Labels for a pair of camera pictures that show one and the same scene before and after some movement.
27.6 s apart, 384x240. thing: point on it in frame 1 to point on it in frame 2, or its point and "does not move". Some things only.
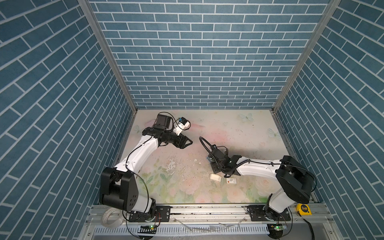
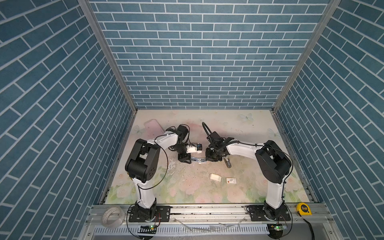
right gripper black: x=213 y=165 to x=208 y=158
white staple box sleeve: x=231 y=180 does not move
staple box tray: x=215 y=177 does not move
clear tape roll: x=112 y=217 does not move
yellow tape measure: x=304 y=209 does not move
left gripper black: x=181 y=145 to x=184 y=158
